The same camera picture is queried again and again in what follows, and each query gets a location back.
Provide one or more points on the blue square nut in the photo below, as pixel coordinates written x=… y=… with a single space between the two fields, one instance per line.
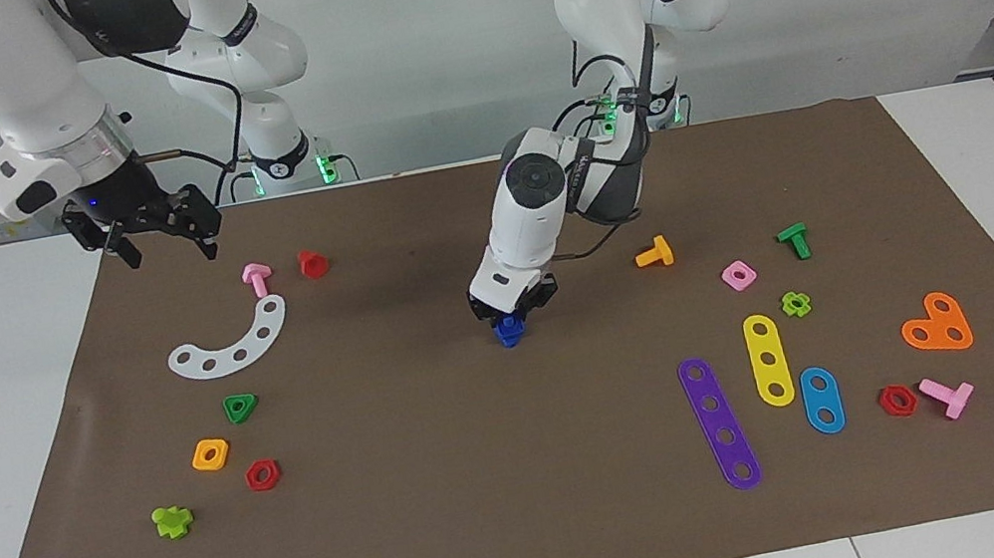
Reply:
x=511 y=324

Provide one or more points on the dark green plastic screw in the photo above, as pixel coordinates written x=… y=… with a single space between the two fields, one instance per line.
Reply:
x=797 y=241

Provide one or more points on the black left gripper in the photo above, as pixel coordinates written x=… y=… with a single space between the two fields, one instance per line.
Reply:
x=512 y=307

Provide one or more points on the lime green plastic screw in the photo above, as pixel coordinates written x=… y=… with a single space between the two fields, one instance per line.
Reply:
x=171 y=522

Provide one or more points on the blue two-hole strip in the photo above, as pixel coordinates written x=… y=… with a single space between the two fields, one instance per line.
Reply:
x=821 y=399

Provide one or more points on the brown table mat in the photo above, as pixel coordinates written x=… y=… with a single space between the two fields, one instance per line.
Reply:
x=507 y=459

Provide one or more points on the green triangle nut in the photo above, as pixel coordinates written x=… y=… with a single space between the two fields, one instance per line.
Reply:
x=249 y=400

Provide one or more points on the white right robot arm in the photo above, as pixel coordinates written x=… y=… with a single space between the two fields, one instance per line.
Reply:
x=9 y=78

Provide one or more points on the yellow square nut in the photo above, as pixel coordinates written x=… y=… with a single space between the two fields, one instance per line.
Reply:
x=199 y=460

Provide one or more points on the lime green flower nut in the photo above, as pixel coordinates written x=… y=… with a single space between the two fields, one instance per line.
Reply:
x=804 y=305

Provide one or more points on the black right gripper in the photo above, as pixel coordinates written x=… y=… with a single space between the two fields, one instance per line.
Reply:
x=126 y=205

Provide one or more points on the yellow three-hole strip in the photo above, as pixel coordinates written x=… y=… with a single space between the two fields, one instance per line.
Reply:
x=766 y=345

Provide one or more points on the purple four-hole strip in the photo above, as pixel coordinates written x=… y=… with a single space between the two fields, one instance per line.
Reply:
x=718 y=419

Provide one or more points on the orange heart-shaped plate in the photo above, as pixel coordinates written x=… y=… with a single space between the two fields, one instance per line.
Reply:
x=939 y=324

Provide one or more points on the pink plastic screw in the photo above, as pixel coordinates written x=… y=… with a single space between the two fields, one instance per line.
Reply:
x=953 y=398
x=258 y=281

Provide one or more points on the white curved perforated plate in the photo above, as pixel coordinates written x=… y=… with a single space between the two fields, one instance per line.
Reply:
x=252 y=344

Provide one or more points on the red plastic screw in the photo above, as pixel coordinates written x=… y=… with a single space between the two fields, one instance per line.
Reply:
x=313 y=265

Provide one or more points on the red hexagon nut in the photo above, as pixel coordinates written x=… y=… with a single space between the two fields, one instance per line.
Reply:
x=910 y=402
x=274 y=478

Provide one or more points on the pink square nut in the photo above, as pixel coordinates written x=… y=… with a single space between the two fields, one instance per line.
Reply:
x=749 y=280

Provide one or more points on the orange plastic screw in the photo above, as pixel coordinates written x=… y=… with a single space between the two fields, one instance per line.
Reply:
x=660 y=254

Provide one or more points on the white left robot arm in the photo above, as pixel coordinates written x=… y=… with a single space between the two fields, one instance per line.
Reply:
x=527 y=213

